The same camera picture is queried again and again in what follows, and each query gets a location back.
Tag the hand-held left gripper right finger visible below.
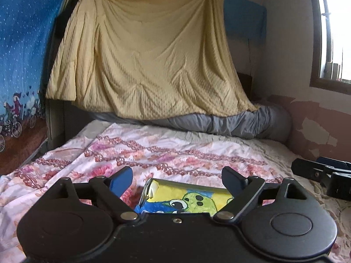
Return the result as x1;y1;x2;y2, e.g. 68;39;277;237
214;167;310;221

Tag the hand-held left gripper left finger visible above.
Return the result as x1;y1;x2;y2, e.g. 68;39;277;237
41;166;139;224

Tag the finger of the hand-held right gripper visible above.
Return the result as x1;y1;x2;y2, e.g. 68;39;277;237
291;158;333;183
315;157;351;170

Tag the box with cartoon lining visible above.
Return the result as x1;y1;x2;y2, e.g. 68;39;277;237
134;178;235;215

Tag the cream textured bed sheet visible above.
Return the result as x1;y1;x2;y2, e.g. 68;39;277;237
238;138;351;263

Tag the grey rolled duvet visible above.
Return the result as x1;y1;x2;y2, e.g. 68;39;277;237
90;103;292;140

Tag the pink floral bed sheet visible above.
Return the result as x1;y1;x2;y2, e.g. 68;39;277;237
0;121;297;255

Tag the dark wooden headboard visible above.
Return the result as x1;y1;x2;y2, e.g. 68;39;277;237
236;72;253;100

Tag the yellow dotted blanket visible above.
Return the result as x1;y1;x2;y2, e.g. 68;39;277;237
45;0;261;121

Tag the window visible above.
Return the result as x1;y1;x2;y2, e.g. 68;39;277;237
307;0;351;95

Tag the blue printed curtain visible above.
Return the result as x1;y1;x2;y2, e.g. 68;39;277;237
0;0;74;177

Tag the grey bed frame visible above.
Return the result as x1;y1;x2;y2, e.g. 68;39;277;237
45;99;116;151

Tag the blue wall cloth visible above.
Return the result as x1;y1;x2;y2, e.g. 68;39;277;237
223;0;268;43

